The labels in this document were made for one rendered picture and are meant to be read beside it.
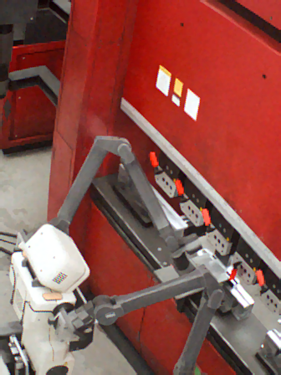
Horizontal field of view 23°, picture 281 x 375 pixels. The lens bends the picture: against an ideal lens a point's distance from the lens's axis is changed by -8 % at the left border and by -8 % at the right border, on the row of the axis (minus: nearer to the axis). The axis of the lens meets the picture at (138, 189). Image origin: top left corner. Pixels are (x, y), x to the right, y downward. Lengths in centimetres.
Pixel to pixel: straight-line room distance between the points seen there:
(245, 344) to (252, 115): 96
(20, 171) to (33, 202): 36
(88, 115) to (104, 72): 23
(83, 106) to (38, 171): 182
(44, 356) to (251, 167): 108
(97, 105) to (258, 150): 99
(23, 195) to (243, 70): 259
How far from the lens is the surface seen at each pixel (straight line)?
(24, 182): 494
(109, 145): 261
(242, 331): 296
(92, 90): 326
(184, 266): 282
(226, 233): 288
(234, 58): 260
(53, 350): 273
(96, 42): 312
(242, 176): 271
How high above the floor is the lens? 303
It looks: 37 degrees down
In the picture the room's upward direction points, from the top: 10 degrees clockwise
